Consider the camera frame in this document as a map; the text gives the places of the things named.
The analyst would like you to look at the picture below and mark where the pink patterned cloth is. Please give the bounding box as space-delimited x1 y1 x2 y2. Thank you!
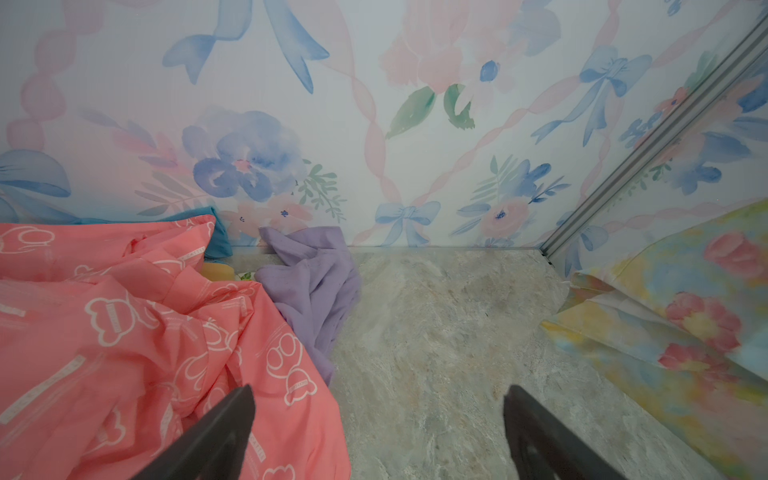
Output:
1 224 351 479

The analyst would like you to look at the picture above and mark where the right corner aluminium post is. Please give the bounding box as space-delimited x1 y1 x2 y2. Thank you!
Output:
539 18 767 258

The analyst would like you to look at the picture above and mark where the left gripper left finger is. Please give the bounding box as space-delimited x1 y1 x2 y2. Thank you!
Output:
133 385 256 480

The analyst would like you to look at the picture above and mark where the teal cloth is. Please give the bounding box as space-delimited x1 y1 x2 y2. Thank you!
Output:
56 207 232 268

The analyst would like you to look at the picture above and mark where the purple cloth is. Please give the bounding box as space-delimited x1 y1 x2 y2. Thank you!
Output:
255 226 362 384

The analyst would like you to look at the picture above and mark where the yellow floral cloth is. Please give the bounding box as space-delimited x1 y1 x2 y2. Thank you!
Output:
542 201 767 479

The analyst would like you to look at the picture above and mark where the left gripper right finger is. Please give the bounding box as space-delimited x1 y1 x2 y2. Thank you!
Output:
503 385 623 480

